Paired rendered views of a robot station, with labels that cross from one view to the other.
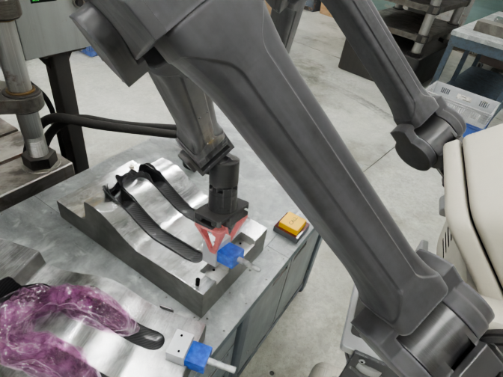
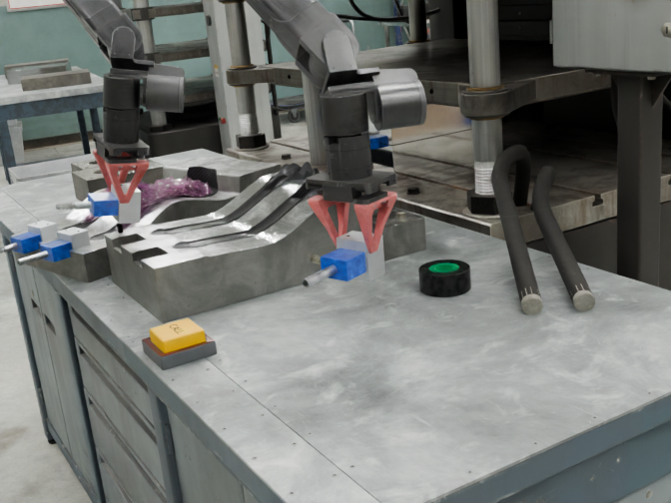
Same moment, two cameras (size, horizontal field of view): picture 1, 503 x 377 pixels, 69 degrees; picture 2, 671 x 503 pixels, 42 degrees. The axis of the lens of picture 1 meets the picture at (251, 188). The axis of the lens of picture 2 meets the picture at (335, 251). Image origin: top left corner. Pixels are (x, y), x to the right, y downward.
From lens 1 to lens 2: 1.86 m
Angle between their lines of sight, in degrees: 103
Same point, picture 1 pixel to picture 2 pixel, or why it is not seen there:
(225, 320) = (92, 292)
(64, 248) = not seen: hidden behind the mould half
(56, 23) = (599, 17)
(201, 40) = not seen: outside the picture
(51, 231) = not seen: hidden behind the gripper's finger
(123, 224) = (244, 196)
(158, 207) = (262, 210)
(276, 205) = (257, 349)
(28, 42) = (560, 39)
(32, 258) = (233, 176)
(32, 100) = (464, 98)
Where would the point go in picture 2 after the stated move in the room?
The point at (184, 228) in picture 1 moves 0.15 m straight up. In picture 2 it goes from (218, 231) to (206, 145)
